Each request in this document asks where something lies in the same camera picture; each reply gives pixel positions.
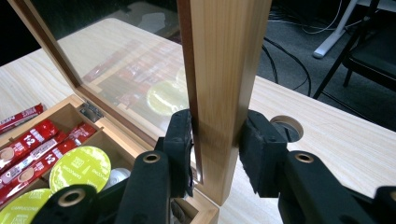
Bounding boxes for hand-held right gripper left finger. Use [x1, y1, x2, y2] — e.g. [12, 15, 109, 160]
[114, 108, 194, 224]

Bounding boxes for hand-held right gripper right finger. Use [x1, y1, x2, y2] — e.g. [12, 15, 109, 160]
[238, 109, 375, 224]

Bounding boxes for wooden tea box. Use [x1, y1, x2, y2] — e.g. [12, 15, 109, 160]
[0, 0, 274, 224]

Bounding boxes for red drink sachet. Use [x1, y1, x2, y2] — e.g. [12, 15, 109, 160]
[0, 130, 71, 188]
[0, 121, 98, 206]
[0, 119, 61, 172]
[0, 103, 45, 135]

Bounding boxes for white coffee capsule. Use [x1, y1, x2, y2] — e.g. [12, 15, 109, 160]
[104, 167, 132, 191]

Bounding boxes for pile of dark packets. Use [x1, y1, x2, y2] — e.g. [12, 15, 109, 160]
[170, 200, 194, 224]

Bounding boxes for green-lidded coffee capsule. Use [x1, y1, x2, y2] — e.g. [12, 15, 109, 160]
[0, 188, 54, 224]
[49, 146, 112, 194]

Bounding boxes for white metal desk leg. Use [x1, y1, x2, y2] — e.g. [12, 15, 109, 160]
[312, 0, 396, 60]

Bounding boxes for black folding chair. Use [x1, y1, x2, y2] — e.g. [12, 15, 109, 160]
[312, 0, 396, 132]

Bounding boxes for black floor cable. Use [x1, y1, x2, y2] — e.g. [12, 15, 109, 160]
[262, 45, 278, 85]
[262, 36, 313, 97]

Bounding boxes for white cable bundle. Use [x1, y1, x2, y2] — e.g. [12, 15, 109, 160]
[266, 0, 345, 35]

